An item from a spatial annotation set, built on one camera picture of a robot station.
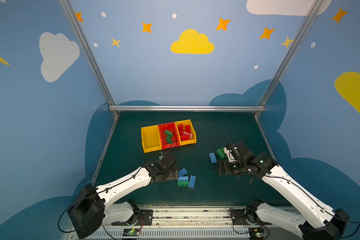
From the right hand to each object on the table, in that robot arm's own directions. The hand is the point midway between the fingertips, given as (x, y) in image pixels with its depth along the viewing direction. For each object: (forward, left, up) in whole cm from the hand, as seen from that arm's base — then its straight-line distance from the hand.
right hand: (223, 167), depth 75 cm
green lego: (-4, +20, -14) cm, 25 cm away
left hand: (-1, +26, -9) cm, 28 cm away
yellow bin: (+25, +44, -13) cm, 52 cm away
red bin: (+35, +31, -11) cm, 48 cm away
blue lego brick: (+3, +21, -15) cm, 26 cm away
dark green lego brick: (+31, +33, -14) cm, 47 cm away
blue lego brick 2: (-2, +15, -18) cm, 23 cm away
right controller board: (-25, -16, -17) cm, 35 cm away
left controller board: (-29, +44, -16) cm, 55 cm away
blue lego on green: (-2, +20, -14) cm, 25 cm away
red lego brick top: (+34, +24, -13) cm, 44 cm away
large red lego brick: (+29, +20, -14) cm, 37 cm away
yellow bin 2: (+25, +15, -13) cm, 32 cm away
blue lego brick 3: (+14, +1, -15) cm, 21 cm away
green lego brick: (+24, +31, -13) cm, 42 cm away
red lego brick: (+35, +19, -13) cm, 42 cm away
